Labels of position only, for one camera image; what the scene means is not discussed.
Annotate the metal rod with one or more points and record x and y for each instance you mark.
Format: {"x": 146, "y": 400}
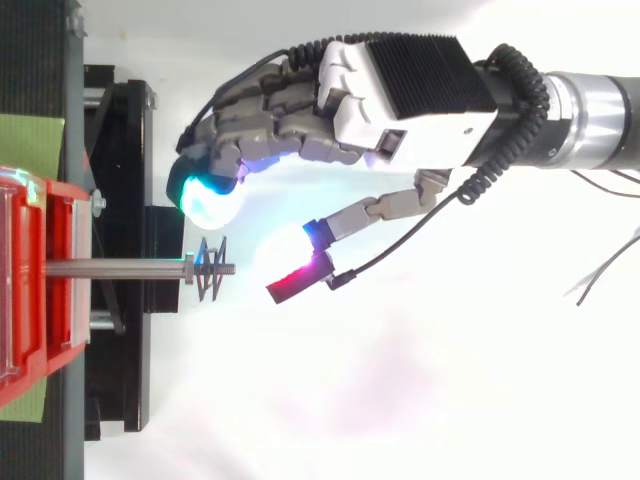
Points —
{"x": 130, "y": 270}

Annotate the black stand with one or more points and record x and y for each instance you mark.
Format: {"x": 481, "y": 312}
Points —
{"x": 125, "y": 150}

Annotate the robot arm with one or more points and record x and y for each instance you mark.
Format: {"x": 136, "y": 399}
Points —
{"x": 595, "y": 120}

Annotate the red bin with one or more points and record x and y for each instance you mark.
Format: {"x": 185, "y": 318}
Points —
{"x": 30, "y": 280}

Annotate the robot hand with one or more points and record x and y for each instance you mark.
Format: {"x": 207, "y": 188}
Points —
{"x": 430, "y": 85}

